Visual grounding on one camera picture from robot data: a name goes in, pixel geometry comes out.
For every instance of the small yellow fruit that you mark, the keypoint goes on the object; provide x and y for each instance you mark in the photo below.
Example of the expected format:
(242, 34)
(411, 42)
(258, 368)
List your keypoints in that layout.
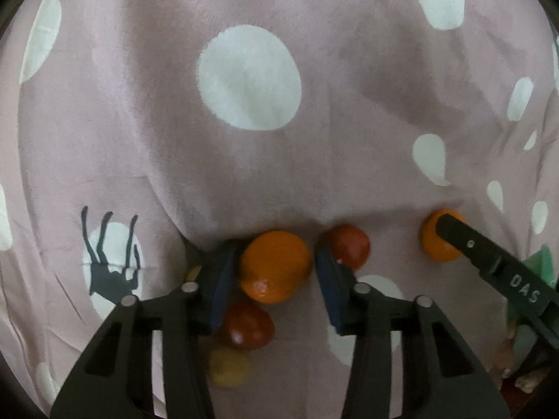
(193, 274)
(229, 366)

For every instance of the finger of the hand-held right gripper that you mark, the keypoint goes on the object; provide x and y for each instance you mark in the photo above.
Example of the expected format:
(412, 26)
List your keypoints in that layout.
(471, 244)

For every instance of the green plastic basin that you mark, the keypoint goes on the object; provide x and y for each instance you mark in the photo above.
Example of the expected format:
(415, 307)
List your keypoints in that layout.
(541, 266)

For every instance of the tan blurred object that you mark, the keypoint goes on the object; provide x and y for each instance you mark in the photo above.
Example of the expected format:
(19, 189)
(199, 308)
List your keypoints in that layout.
(506, 358)

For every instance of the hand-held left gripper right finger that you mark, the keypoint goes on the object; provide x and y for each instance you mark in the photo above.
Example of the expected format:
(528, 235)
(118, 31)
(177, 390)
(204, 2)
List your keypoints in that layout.
(329, 292)

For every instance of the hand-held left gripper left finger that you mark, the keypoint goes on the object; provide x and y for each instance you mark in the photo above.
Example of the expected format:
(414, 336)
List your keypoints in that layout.
(220, 288)

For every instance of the pink polka-dot blanket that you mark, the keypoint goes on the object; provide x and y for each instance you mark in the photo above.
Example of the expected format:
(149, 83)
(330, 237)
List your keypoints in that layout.
(305, 161)

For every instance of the round orange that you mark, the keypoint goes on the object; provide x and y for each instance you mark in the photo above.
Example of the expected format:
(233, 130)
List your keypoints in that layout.
(275, 266)
(432, 244)

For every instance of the small red tomato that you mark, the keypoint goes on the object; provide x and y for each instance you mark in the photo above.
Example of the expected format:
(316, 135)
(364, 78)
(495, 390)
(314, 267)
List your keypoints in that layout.
(349, 244)
(246, 325)

